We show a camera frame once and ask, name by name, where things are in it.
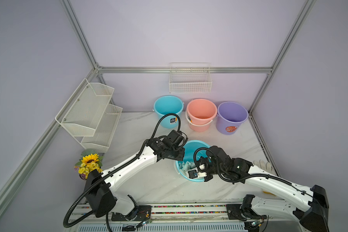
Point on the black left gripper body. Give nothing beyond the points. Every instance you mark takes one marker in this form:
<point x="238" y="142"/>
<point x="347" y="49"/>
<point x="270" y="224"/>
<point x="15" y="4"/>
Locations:
<point x="177" y="154"/>

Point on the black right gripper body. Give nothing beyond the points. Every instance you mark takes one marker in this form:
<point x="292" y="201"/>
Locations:
<point x="210" y="168"/>

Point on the teal bucket being wiped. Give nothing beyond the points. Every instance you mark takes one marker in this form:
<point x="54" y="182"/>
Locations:
<point x="190" y="148"/>

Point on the mint green microfibre cloth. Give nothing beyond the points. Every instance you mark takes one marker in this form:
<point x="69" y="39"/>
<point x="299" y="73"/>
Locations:
<point x="185" y="166"/>

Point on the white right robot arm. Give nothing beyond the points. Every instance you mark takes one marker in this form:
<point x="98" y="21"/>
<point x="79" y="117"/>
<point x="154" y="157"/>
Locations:
<point x="308" y="206"/>

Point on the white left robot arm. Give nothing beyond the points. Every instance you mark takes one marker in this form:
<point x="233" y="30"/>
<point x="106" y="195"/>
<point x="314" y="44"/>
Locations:
<point x="106" y="197"/>

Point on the teal bucket at back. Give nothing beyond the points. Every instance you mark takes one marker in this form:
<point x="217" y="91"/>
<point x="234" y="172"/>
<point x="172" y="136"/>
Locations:
<point x="166" y="105"/>

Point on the pink plastic bucket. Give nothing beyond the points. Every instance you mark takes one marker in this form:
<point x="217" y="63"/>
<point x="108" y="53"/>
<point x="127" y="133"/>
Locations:
<point x="200" y="114"/>

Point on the purple plastic bucket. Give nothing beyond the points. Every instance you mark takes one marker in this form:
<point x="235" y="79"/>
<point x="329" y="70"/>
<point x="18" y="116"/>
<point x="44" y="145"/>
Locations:
<point x="231" y="116"/>

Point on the white work glove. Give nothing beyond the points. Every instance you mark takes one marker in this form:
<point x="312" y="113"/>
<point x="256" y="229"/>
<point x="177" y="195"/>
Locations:
<point x="266" y="166"/>

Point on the sunflower bouquet in vase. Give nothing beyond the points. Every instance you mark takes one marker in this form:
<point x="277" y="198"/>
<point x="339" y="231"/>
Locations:
<point x="89" y="161"/>

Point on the white two-tier mesh shelf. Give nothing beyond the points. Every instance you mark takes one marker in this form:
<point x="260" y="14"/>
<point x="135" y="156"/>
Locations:
<point x="90" y="117"/>

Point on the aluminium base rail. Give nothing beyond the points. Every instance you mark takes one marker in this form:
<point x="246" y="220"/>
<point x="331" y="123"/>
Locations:
<point x="205" y="217"/>

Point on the white wire wall basket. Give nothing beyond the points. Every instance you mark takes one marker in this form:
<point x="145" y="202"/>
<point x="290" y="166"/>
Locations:
<point x="189" y="78"/>

